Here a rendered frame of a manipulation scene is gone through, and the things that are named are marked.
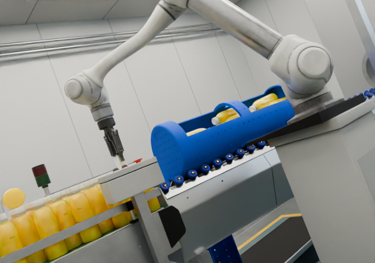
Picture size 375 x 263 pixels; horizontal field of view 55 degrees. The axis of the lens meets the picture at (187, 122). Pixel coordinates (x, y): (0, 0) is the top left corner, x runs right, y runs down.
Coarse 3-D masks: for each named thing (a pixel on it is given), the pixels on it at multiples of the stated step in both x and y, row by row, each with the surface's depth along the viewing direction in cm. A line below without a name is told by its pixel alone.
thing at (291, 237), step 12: (300, 216) 315; (276, 228) 307; (288, 228) 296; (300, 228) 285; (264, 240) 290; (276, 240) 280; (288, 240) 270; (300, 240) 261; (252, 252) 273; (264, 252) 265; (276, 252) 256; (288, 252) 248; (300, 252) 245
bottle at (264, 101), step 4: (268, 96) 209; (272, 96) 210; (276, 96) 211; (260, 100) 205; (264, 100) 205; (268, 100) 207; (272, 100) 208; (252, 104) 206; (256, 104) 203; (260, 104) 203; (264, 104) 204; (256, 108) 202; (260, 108) 203
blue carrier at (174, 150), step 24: (264, 96) 222; (192, 120) 191; (240, 120) 179; (264, 120) 187; (288, 120) 198; (168, 144) 166; (192, 144) 163; (216, 144) 170; (240, 144) 180; (168, 168) 173; (192, 168) 165
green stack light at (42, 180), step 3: (45, 174) 174; (48, 174) 177; (36, 177) 173; (39, 177) 173; (42, 177) 173; (45, 177) 174; (48, 177) 175; (36, 180) 173; (39, 180) 173; (42, 180) 173; (45, 180) 173; (48, 180) 175; (36, 183) 174; (39, 183) 173; (42, 183) 173; (45, 183) 173; (48, 183) 174; (39, 186) 173
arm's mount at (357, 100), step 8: (360, 96) 146; (336, 104) 133; (344, 104) 136; (352, 104) 140; (320, 112) 125; (328, 112) 128; (336, 112) 131; (304, 120) 129; (312, 120) 126; (320, 120) 124; (280, 128) 137; (288, 128) 134; (296, 128) 132; (264, 136) 144; (272, 136) 141; (248, 144) 150
